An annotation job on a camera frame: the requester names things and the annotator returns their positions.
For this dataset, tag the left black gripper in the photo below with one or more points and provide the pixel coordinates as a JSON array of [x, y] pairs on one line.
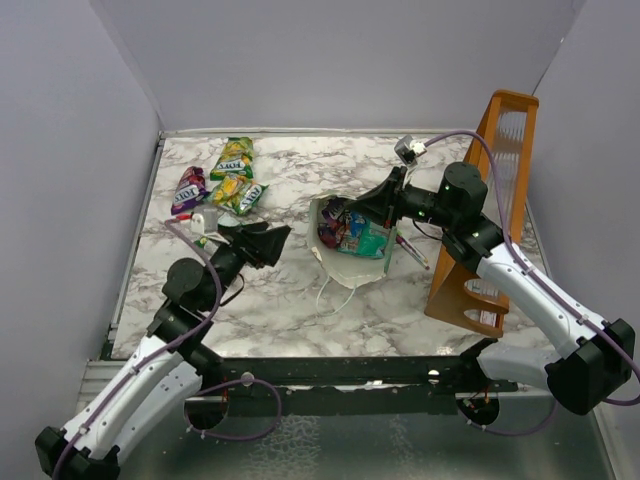
[[248, 241]]

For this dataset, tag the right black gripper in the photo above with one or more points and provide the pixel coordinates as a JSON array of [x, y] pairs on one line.
[[379, 203]]

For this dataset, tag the teal snack packet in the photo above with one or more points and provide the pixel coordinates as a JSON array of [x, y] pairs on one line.
[[364, 240]]

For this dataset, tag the purple berry candy bag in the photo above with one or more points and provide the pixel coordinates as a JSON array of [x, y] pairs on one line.
[[331, 221]]

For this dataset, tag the green white snack packet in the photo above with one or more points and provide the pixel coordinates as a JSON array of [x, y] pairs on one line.
[[212, 241]]

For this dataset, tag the green paper gift bag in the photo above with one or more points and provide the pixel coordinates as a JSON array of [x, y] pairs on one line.
[[349, 271]]

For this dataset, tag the green yellow Fox's candy bag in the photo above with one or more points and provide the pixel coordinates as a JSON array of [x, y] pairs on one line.
[[236, 158]]

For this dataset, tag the purple Fox's candy bag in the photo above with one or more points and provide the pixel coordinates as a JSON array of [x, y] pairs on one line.
[[190, 191]]

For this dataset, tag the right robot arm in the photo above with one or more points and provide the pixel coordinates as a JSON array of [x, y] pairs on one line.
[[591, 357]]

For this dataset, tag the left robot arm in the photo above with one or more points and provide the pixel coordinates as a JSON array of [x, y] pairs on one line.
[[169, 364]]

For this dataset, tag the purple capped marker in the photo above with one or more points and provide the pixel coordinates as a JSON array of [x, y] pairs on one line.
[[409, 248]]

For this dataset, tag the wooden rack with clear slats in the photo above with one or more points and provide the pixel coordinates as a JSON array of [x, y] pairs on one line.
[[457, 295]]

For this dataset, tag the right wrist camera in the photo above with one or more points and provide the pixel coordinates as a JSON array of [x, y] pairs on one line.
[[409, 150]]

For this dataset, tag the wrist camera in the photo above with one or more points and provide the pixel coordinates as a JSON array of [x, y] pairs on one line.
[[203, 222], [409, 150]]

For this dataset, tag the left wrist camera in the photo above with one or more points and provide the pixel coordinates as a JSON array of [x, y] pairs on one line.
[[203, 222]]

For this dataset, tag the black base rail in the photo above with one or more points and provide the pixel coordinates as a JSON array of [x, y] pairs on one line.
[[340, 386]]

